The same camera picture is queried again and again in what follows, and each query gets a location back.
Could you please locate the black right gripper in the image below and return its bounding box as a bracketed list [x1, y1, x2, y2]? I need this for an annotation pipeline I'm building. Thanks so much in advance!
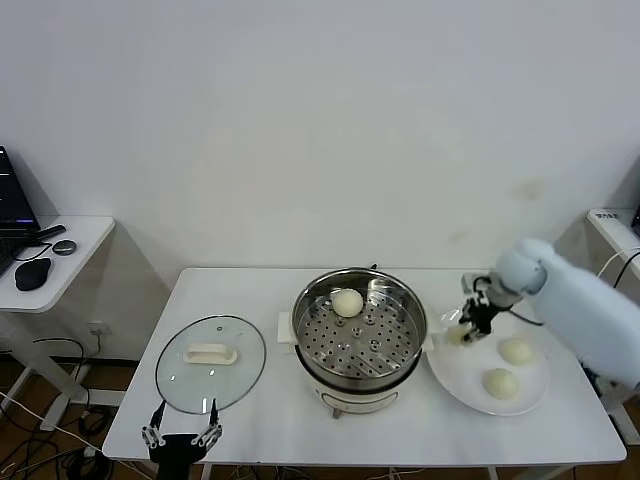
[448, 294, 496, 347]

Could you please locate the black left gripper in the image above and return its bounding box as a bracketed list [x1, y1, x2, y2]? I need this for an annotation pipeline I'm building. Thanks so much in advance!
[140, 398, 224, 480]

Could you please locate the white steamed baozi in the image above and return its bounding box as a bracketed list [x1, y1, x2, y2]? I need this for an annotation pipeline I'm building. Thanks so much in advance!
[330, 288, 365, 319]
[446, 323, 474, 349]
[498, 337, 536, 367]
[481, 367, 519, 401]

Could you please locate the glass lid with white handle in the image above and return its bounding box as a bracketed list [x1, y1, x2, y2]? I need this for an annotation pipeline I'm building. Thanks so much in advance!
[154, 314, 267, 416]

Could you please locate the stainless steel steamer basket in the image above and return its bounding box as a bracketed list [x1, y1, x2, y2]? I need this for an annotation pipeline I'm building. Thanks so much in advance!
[276, 268, 442, 394]

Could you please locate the white round plate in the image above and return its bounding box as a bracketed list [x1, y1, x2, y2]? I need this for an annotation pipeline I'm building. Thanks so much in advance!
[423, 308, 550, 416]

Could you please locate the white side table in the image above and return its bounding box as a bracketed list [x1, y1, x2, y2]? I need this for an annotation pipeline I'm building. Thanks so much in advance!
[0, 215, 117, 432]
[587, 207, 640, 446]

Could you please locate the black computer mouse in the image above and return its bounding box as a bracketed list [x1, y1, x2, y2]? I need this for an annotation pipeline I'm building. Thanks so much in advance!
[13, 258, 54, 292]

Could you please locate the black stick device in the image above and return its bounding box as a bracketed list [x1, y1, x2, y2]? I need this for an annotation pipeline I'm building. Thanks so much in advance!
[24, 224, 67, 247]

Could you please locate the black laptop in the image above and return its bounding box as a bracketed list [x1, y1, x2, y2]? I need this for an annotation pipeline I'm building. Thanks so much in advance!
[0, 145, 42, 279]

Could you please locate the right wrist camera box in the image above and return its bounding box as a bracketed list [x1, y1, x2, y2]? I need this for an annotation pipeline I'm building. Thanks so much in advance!
[460, 272, 491, 296]

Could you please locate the black floor cable bundle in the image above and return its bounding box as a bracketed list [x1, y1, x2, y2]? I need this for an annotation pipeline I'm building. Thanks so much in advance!
[0, 394, 121, 480]

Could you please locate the white floor cable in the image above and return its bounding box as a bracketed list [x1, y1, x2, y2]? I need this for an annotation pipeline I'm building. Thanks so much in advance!
[0, 391, 151, 474]

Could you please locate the black socket cable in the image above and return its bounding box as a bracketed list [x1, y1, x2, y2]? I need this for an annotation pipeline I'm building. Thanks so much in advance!
[32, 338, 94, 381]

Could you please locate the black cable with adapter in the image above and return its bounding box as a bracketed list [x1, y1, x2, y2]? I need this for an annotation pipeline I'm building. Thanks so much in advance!
[612, 252, 640, 291]

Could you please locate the white hanging cable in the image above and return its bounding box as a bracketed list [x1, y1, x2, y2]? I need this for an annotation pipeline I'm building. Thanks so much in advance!
[597, 247, 640, 281]

